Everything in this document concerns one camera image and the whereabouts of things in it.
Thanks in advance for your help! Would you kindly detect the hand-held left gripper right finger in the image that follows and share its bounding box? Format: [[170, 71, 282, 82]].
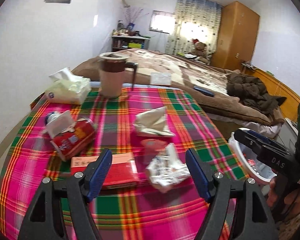
[[185, 148, 278, 240]]

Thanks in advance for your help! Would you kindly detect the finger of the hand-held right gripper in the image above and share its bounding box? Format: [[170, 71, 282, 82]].
[[245, 129, 290, 155], [234, 128, 263, 159]]

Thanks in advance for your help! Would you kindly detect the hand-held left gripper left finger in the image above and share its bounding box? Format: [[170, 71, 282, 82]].
[[17, 149, 113, 240]]

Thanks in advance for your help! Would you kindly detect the red medicine box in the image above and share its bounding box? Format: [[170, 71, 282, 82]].
[[70, 152, 140, 189]]

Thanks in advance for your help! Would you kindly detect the white round trash bin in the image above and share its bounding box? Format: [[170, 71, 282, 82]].
[[228, 127, 278, 185]]

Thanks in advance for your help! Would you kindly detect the white wrapper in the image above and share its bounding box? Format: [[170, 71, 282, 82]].
[[145, 143, 192, 193]]

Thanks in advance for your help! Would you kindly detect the red drink can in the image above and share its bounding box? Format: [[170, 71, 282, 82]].
[[50, 119, 95, 162]]

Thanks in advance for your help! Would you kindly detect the translucent pink plastic cup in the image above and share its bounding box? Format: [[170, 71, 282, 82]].
[[141, 138, 167, 165]]

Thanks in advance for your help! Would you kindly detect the beige paper bag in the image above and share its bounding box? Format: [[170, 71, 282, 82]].
[[134, 106, 175, 137]]

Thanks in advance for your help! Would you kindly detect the small bottle with blue cap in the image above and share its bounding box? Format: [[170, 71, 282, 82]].
[[44, 112, 62, 125]]

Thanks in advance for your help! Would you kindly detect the person's right hand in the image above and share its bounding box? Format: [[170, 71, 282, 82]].
[[267, 177, 300, 220]]

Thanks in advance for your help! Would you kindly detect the lavender bed sheet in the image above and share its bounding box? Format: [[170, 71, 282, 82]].
[[240, 121, 280, 138]]

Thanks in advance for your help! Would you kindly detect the grey drawer nightstand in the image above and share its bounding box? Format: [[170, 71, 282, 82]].
[[275, 117, 298, 140]]

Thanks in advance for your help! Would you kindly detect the dark brown jacket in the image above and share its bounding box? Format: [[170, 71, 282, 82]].
[[226, 72, 288, 117]]

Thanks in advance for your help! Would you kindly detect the wooden bed headboard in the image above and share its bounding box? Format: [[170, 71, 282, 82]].
[[250, 66, 300, 110]]

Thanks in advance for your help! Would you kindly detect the plaid pink green tablecloth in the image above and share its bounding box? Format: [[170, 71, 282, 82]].
[[0, 86, 250, 240]]

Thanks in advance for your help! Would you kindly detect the soft tissue pack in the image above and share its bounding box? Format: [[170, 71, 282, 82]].
[[44, 67, 91, 105]]

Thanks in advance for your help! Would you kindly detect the beige mug with brown lid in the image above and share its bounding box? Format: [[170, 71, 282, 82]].
[[98, 52, 138, 98]]

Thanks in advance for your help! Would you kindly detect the white flat packet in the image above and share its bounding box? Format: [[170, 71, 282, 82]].
[[150, 72, 172, 86]]

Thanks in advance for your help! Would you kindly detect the brown teddy bear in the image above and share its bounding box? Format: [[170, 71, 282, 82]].
[[189, 39, 210, 64]]

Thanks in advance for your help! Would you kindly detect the wooden wardrobe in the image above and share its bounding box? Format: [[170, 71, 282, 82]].
[[210, 1, 260, 70]]

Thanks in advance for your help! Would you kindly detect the bed with brown blanket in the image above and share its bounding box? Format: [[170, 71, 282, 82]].
[[72, 49, 285, 127]]

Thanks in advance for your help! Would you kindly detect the patterned window curtain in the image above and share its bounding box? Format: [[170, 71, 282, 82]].
[[168, 0, 222, 55]]

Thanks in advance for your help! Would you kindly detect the cluttered shelf desk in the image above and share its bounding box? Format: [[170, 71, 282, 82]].
[[112, 34, 152, 53]]

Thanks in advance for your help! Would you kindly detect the small window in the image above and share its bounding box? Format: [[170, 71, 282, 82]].
[[150, 10, 177, 34]]

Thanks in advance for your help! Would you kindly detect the vase with dry branches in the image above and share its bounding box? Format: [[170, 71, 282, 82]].
[[120, 6, 144, 30]]

